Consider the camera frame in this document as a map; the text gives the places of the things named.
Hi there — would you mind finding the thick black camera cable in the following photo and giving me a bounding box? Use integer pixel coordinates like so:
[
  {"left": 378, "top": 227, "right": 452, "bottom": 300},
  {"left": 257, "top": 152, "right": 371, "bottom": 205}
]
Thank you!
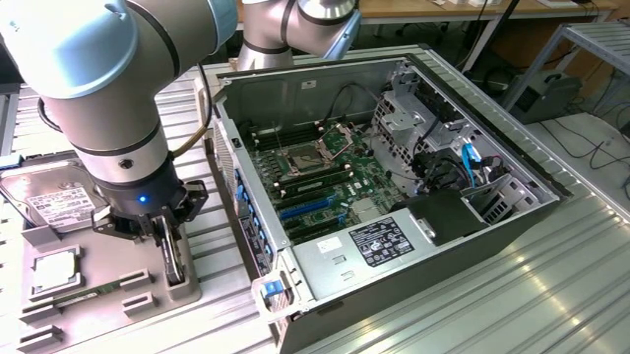
[{"left": 169, "top": 62, "right": 217, "bottom": 156}]

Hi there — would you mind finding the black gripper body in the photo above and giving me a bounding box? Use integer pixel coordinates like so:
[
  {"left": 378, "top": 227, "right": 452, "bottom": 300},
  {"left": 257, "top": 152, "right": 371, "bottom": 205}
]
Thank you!
[{"left": 92, "top": 162, "right": 188, "bottom": 221}]

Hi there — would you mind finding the silver CPU chip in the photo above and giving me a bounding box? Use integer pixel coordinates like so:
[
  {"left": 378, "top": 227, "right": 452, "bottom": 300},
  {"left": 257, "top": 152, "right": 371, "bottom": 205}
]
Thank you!
[{"left": 32, "top": 252, "right": 83, "bottom": 292}]

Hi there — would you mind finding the black RAM slot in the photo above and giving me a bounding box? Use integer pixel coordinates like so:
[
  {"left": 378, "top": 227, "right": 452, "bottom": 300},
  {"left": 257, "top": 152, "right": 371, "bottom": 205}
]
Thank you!
[
  {"left": 279, "top": 172, "right": 351, "bottom": 190},
  {"left": 281, "top": 176, "right": 355, "bottom": 196},
  {"left": 273, "top": 164, "right": 346, "bottom": 181},
  {"left": 249, "top": 131, "right": 324, "bottom": 143},
  {"left": 276, "top": 168, "right": 348, "bottom": 186},
  {"left": 248, "top": 127, "right": 320, "bottom": 138},
  {"left": 245, "top": 122, "right": 319, "bottom": 133},
  {"left": 253, "top": 136, "right": 326, "bottom": 149}
]

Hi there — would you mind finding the CPU socket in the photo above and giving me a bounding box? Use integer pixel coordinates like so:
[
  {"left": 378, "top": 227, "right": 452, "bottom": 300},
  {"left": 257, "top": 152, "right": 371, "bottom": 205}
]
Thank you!
[{"left": 279, "top": 145, "right": 326, "bottom": 176}]

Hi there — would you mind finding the green motherboard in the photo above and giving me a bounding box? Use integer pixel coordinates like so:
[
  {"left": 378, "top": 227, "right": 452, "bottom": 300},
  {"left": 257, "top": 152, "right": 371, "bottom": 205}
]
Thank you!
[{"left": 243, "top": 117, "right": 410, "bottom": 246}]

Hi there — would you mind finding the grey parts rack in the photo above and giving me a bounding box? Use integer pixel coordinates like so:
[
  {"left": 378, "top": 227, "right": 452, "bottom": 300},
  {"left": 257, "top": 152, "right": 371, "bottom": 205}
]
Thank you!
[{"left": 13, "top": 217, "right": 204, "bottom": 351}]

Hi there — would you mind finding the blue data wire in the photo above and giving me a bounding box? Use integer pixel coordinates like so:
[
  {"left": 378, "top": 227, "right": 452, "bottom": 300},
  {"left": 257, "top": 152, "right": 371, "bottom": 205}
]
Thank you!
[{"left": 460, "top": 142, "right": 486, "bottom": 190}]

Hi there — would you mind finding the silver power supply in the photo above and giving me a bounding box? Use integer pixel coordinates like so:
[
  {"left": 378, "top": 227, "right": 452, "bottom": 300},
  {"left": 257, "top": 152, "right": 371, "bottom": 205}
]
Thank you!
[{"left": 290, "top": 212, "right": 439, "bottom": 303}]

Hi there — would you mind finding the black expansion slot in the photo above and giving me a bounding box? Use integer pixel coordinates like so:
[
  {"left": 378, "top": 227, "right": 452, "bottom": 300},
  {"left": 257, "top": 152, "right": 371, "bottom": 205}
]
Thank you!
[
  {"left": 290, "top": 224, "right": 346, "bottom": 241},
  {"left": 283, "top": 216, "right": 339, "bottom": 232}
]

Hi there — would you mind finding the black wire bundle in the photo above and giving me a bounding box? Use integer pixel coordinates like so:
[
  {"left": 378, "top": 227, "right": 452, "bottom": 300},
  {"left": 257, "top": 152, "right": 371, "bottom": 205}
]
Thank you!
[{"left": 411, "top": 153, "right": 467, "bottom": 195}]

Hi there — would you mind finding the silver chipset heat sink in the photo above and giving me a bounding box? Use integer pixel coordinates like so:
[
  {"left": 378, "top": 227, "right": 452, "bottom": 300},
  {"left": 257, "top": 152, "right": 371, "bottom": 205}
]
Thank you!
[{"left": 350, "top": 201, "right": 390, "bottom": 218}]

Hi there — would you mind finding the black data wire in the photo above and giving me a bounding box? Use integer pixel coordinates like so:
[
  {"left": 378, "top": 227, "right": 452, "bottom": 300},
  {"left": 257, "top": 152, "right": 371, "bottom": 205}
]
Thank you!
[{"left": 330, "top": 83, "right": 380, "bottom": 121}]

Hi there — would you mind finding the blue expansion slot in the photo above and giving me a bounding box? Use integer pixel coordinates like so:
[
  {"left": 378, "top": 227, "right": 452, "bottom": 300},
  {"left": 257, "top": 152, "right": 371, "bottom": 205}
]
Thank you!
[{"left": 279, "top": 198, "right": 332, "bottom": 219}]

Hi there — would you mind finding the wooden desk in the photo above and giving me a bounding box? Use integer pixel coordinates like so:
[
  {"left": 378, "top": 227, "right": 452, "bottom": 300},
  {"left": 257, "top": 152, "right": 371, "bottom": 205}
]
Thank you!
[{"left": 358, "top": 0, "right": 630, "bottom": 27}]

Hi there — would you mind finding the grey slatted metal table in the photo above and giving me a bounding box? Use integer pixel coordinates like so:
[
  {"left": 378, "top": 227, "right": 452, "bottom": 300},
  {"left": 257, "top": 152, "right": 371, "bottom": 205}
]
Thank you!
[{"left": 511, "top": 20, "right": 630, "bottom": 111}]

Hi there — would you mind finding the black plastic fan shroud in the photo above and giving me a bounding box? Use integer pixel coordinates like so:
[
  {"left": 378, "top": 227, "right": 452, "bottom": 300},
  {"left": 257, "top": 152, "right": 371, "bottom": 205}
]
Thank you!
[{"left": 388, "top": 187, "right": 486, "bottom": 246}]

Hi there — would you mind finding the black box device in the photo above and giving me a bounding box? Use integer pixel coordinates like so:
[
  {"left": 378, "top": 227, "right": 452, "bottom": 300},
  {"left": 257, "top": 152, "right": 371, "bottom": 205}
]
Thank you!
[{"left": 511, "top": 72, "right": 584, "bottom": 125}]

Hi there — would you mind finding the silver disk bay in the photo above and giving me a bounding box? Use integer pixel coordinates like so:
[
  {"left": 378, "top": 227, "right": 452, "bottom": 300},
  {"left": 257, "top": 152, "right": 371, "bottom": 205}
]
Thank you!
[{"left": 462, "top": 173, "right": 535, "bottom": 226}]

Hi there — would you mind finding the silver hard disk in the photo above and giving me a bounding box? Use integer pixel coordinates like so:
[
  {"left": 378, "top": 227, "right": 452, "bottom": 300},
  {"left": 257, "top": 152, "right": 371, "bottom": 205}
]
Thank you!
[{"left": 0, "top": 158, "right": 107, "bottom": 235}]

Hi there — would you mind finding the silver socket cover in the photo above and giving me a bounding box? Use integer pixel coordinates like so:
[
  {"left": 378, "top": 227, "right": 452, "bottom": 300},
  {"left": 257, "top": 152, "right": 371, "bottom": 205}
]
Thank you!
[{"left": 316, "top": 123, "right": 356, "bottom": 162}]

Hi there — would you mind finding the green RAM stick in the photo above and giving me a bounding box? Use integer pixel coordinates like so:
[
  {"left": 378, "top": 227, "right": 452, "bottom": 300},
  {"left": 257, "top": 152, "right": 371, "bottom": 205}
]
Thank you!
[
  {"left": 283, "top": 176, "right": 354, "bottom": 195},
  {"left": 48, "top": 280, "right": 124, "bottom": 307}
]

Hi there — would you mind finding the silver drive cage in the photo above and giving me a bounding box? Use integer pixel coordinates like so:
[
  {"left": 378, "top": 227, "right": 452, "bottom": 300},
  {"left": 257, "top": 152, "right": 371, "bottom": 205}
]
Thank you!
[{"left": 371, "top": 88, "right": 432, "bottom": 174}]

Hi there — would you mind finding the open black PC case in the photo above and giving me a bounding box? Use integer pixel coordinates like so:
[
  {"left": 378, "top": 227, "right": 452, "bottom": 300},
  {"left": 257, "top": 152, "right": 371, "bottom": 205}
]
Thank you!
[{"left": 196, "top": 44, "right": 575, "bottom": 354}]

